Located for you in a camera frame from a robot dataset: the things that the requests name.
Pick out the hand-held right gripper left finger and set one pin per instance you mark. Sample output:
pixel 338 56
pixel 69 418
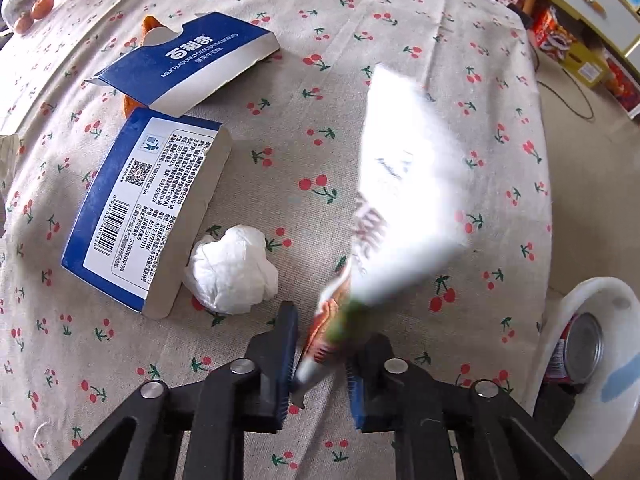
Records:
pixel 284 360

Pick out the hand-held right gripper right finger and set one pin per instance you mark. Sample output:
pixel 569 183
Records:
pixel 356 400

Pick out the white snack wrapper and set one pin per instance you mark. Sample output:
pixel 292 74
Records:
pixel 410 170

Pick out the red can with silver lid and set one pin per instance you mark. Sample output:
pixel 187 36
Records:
pixel 582 350

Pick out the white plastic trash bin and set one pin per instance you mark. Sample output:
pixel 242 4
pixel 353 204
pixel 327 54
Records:
pixel 615 400

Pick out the crumpled white tissue ball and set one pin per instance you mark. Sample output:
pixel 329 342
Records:
pixel 230 270

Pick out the blue box with barcode label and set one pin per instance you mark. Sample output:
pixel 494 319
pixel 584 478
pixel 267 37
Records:
pixel 125 220

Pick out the open blue box sleeve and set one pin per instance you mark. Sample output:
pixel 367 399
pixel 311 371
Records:
pixel 200 60

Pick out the cherry print tablecloth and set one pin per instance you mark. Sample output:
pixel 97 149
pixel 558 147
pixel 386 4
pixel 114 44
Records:
pixel 400 35

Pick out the orange peel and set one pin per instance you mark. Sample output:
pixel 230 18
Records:
pixel 150 25

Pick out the yellow cardboard box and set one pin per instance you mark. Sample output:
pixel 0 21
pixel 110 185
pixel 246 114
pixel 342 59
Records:
pixel 587 65

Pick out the red patterned box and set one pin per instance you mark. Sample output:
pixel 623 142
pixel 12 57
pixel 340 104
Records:
pixel 625 82

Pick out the small orange tangerine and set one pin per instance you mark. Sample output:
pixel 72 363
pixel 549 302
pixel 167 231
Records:
pixel 42 6
pixel 23 23

